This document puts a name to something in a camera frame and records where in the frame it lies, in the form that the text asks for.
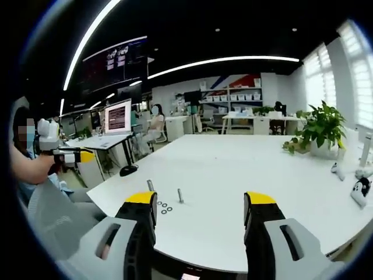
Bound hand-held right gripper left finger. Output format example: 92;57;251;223
68;191;159;280

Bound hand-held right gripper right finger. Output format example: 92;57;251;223
243;191;345;280

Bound white office desk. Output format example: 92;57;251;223
64;132;136;181

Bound person's head with mask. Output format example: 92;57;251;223
12;106;38;152

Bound person's blue shirt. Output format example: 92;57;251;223
17;171;76;202

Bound black computer mouse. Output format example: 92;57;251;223
119;164;139;177

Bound computer monitor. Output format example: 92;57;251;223
104;98;133;136

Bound grey mesh office chair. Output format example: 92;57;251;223
27;177;107;261

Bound long curved ceiling light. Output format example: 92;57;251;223
62;0;125;92

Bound white game controller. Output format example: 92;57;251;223
330;162;346;182

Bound white and black controller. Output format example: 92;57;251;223
350;177;373;208

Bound white long table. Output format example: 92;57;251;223
221;112;305;135

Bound green potted plant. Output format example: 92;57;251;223
281;100;348;160

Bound black screen on stand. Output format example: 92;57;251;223
183;90;202;103

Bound white storage shelf with bins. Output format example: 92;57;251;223
199;77;263;115

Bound straight ceiling light strip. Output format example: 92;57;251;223
147;56;301;80

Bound window with white blinds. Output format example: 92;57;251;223
302;19;373;131

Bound large dark wall screen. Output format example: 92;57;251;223
82;36;149;96

